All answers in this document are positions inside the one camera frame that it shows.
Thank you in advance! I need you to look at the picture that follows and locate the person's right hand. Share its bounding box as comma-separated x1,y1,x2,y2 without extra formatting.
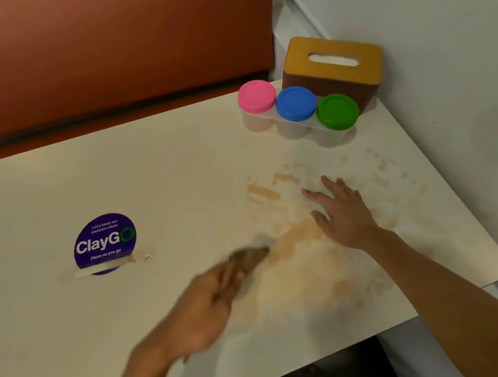
300,171,384,256

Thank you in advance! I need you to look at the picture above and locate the person's left hand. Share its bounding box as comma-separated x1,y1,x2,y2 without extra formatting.
155,256,258,367

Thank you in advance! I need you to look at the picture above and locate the brown stained tissue wad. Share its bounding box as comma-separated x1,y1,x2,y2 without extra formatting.
228,245,274,282

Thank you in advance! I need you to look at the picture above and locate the person's right forearm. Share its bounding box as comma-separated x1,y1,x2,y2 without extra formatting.
360,217,498,377

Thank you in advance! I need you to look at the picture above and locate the brown liquid spill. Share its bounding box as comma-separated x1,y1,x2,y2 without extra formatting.
215,139,441,324

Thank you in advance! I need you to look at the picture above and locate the green-lidded clear container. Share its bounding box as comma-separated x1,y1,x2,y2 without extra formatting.
310,91,363,150

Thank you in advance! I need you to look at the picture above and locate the blue-lidded clear container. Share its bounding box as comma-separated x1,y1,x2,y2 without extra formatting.
273,84,321,142

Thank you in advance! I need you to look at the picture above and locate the white container holder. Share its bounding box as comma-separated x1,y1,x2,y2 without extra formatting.
240,92,359,155

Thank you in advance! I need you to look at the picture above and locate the pink-lidded clear container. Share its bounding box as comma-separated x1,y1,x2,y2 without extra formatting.
235,78,280,135

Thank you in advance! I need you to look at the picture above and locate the brown tissue box yellow lid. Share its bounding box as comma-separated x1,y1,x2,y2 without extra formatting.
277,29,389,121

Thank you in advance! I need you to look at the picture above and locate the strip of clear tape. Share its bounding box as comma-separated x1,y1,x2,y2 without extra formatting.
74,255,136,279

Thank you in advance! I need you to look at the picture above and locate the white tissue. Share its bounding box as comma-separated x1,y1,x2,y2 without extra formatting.
308,49,361,72

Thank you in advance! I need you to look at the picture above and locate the round purple sticker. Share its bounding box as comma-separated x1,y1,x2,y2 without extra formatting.
70,211,140,278

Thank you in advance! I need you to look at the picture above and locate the orange upholstered bench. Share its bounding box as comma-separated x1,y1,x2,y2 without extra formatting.
0,0,288,166

